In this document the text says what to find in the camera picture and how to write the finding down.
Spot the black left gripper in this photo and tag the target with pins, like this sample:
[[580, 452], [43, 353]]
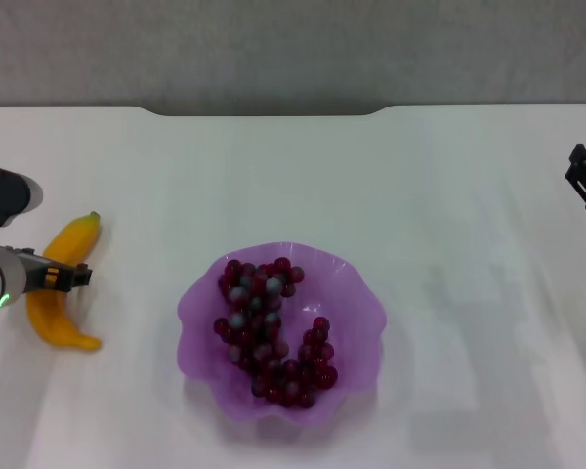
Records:
[[41, 276]]

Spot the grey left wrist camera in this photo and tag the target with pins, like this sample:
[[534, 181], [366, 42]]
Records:
[[2, 193]]

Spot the purple wavy plastic bowl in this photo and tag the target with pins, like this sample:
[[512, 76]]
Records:
[[361, 317]]

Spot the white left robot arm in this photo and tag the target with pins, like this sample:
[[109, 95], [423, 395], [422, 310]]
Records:
[[0, 278]]

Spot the yellow plastic banana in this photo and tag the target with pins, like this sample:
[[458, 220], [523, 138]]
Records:
[[73, 239]]

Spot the red grape bunch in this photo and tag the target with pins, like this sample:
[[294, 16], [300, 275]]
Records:
[[259, 337]]

